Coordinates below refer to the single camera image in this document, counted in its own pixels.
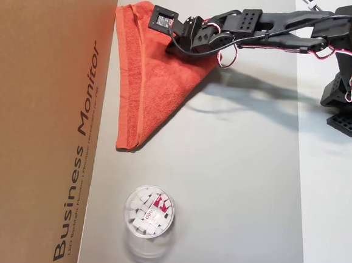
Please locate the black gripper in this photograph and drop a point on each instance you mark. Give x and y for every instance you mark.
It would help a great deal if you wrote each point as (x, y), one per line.
(174, 45)

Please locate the orange terry towel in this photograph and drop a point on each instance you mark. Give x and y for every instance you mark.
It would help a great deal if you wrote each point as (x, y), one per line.
(156, 75)

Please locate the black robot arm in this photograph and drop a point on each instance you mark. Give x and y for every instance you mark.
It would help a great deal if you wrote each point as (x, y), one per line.
(288, 21)

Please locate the grey desk mat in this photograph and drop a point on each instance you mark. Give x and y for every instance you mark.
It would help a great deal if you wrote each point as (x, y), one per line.
(234, 203)

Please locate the clear plastic jar with erasers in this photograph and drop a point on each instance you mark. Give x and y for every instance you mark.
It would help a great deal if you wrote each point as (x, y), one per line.
(148, 214)

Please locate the brown cardboard monitor box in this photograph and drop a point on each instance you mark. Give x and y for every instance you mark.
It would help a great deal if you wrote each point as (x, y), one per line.
(27, 126)

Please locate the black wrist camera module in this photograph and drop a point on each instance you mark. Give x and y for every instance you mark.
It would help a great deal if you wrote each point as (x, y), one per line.
(163, 18)

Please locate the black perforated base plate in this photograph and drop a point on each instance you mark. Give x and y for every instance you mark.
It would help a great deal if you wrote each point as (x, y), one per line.
(345, 124)

